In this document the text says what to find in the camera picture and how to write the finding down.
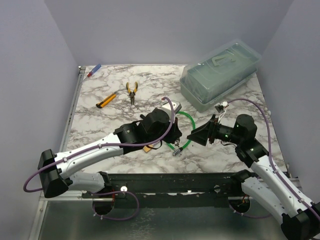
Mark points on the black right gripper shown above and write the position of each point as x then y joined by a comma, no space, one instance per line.
209,130

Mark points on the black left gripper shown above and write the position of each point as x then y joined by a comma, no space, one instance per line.
175,133

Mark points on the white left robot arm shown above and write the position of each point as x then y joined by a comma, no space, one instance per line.
60,172

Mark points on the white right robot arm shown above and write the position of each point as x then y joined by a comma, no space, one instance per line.
297,214

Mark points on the brass padlock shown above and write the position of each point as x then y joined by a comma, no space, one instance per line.
146,149

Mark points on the translucent green plastic toolbox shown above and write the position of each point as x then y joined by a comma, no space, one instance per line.
218,73

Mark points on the yellow black utility knife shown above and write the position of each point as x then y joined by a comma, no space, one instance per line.
106,101

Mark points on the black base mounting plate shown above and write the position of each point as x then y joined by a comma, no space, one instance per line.
168,190

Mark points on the blue red screwdriver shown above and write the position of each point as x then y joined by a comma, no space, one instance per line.
95,69

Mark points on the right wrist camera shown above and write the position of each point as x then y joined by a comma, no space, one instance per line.
221,107

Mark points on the yellow handled pliers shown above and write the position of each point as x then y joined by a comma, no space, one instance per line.
132,93

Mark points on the aluminium side rail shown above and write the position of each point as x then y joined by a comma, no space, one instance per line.
70,117

